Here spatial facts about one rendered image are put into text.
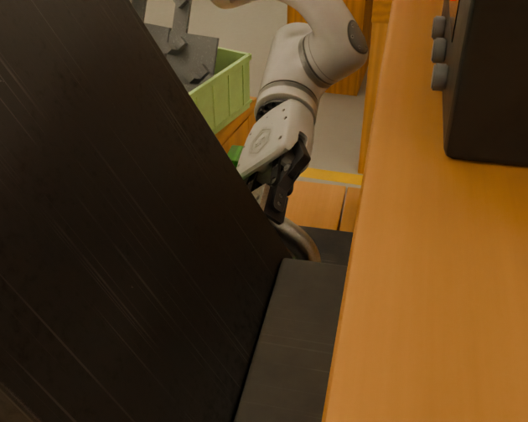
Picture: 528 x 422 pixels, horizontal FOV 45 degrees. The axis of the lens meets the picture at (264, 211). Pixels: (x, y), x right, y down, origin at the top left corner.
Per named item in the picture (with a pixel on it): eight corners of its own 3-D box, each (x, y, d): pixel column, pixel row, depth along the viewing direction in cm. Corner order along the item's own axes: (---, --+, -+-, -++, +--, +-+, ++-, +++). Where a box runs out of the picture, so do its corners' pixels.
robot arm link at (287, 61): (335, 107, 87) (285, 134, 93) (345, 45, 95) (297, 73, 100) (295, 67, 82) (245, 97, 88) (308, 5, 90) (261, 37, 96)
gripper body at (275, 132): (240, 117, 88) (223, 179, 82) (289, 79, 81) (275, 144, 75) (281, 146, 92) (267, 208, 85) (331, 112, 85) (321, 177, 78)
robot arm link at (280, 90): (243, 103, 89) (238, 118, 87) (285, 70, 83) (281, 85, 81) (287, 136, 93) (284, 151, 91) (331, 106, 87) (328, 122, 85)
